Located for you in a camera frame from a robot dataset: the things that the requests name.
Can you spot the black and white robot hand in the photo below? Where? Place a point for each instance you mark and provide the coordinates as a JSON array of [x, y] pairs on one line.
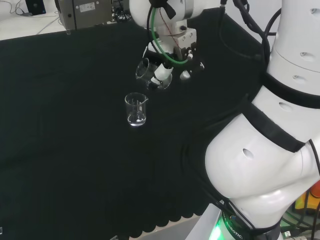
[[185, 37]]

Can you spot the small clear glass beaker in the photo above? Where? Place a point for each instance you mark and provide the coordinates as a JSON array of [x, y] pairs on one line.
[[143, 68]]

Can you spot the clear glass beaker with spout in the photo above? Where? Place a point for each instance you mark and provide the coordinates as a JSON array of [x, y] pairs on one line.
[[136, 117]]

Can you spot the grey metal equipment box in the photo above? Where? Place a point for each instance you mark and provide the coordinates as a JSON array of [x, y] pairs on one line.
[[85, 12]]

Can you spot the clear plastic cloth clip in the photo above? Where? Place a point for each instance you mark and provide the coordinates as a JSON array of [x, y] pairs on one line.
[[68, 32]]

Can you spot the black bench cloth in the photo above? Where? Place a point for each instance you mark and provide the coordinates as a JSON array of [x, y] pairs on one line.
[[75, 137]]

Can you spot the black box device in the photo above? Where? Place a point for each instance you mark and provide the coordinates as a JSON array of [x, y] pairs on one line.
[[36, 6]]

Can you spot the yellow stop button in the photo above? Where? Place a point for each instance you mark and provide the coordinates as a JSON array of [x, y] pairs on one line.
[[310, 200]]

